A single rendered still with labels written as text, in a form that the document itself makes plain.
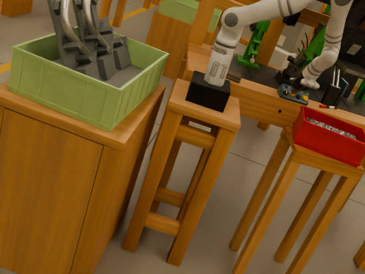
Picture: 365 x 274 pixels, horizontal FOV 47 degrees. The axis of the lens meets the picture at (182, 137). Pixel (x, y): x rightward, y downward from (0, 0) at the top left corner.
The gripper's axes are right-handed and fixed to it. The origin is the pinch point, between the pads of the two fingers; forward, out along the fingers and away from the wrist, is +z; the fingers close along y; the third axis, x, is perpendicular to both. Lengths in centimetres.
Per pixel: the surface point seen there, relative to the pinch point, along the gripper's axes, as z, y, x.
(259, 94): 6.1, 15.4, 4.6
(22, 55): -29, 116, 46
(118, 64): 0, 86, 17
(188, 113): -8, 51, 36
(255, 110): 13.1, 14.0, 9.5
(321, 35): -4.2, -11.2, -37.9
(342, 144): -12.2, -18.8, 30.2
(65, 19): -38, 105, 33
